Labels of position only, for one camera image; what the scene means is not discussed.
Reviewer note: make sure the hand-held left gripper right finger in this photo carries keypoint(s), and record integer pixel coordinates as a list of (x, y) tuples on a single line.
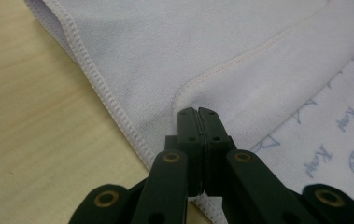
[(215, 140)]

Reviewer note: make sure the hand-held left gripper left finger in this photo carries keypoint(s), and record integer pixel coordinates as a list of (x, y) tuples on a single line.
[(193, 146)]

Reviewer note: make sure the white towel with blue print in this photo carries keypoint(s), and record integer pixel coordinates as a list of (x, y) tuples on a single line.
[(227, 46)]

